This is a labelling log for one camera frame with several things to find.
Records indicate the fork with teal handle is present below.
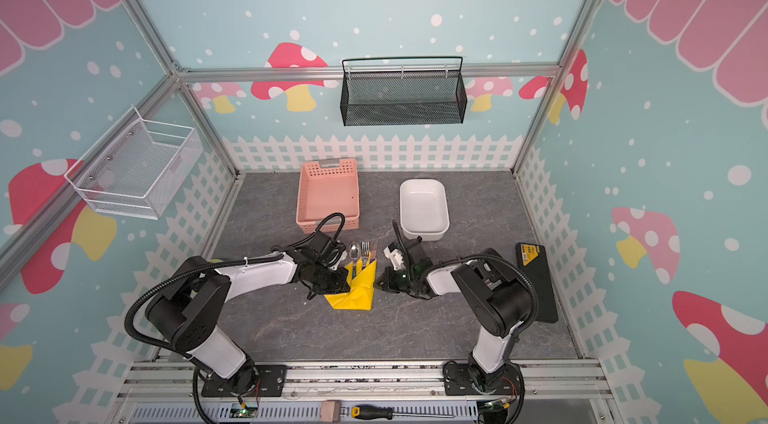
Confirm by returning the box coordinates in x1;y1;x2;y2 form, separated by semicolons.
361;241;373;269

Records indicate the yellow paper napkin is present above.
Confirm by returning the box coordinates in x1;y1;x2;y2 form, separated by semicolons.
325;259;377;311

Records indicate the spoon with teal handle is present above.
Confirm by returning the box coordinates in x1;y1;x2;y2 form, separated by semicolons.
349;242;362;262

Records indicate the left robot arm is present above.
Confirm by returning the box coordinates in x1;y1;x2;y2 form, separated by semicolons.
124;231;350;397

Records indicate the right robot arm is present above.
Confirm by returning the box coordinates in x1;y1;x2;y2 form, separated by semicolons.
375;221;540;396

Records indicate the white plastic bin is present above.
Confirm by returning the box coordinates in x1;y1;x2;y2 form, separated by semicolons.
400;178;450;242

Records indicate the pink plastic basket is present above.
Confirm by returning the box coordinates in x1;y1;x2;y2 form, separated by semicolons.
296;158;360;234

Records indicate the black box yellow label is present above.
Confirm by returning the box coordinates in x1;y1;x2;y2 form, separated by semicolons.
515;243;559;324

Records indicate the yellow black screwdriver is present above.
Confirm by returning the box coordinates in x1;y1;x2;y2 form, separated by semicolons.
349;404;455;421

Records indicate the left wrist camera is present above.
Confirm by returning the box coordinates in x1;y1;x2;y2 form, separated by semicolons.
327;241;346;267

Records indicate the black wire mesh basket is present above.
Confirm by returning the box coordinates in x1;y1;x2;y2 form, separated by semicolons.
340;56;468;126

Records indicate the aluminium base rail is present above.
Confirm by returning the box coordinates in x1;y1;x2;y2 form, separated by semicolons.
106;359;623;423

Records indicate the white wire mesh basket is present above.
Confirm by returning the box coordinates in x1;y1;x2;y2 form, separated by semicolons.
64;108;203;220

